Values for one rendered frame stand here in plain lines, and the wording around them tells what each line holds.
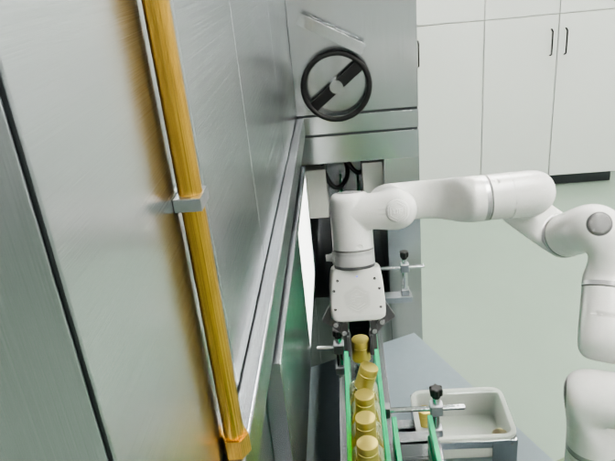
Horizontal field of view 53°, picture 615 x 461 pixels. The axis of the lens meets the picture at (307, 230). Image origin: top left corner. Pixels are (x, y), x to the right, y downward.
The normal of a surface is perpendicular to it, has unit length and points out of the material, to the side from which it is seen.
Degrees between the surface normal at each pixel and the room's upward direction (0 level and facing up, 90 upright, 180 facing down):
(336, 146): 90
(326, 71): 90
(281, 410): 90
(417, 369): 0
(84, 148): 90
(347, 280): 71
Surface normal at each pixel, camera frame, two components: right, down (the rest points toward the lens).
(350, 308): -0.07, 0.17
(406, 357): -0.09, -0.91
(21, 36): 0.99, -0.07
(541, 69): -0.04, 0.41
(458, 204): -0.92, 0.18
